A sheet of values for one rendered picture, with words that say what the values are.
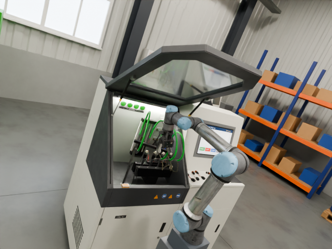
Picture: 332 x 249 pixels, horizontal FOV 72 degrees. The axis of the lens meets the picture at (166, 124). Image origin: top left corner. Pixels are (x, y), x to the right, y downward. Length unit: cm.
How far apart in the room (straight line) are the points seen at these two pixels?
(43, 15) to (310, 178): 685
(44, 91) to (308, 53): 731
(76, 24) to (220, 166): 474
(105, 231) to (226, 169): 107
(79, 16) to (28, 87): 179
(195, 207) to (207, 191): 12
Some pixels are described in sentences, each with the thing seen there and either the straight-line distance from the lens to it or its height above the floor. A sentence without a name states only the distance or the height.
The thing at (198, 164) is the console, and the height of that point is 104.
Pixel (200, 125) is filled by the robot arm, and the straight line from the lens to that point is 140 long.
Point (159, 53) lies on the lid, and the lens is 119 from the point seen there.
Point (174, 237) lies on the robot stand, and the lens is 156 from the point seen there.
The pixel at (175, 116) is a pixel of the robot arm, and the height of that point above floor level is 154.
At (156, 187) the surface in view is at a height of 95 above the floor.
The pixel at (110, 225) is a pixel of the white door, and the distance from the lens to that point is 182.
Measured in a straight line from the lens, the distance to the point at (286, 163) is 683.
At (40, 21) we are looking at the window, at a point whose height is 159.
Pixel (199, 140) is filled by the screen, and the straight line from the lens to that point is 212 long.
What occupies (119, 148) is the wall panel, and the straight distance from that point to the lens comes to 208.
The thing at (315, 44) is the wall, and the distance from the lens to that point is 839.
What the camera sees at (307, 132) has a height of 138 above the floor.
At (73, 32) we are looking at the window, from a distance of 543.
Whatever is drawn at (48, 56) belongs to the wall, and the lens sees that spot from 540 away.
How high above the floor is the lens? 185
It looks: 16 degrees down
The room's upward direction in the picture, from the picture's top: 21 degrees clockwise
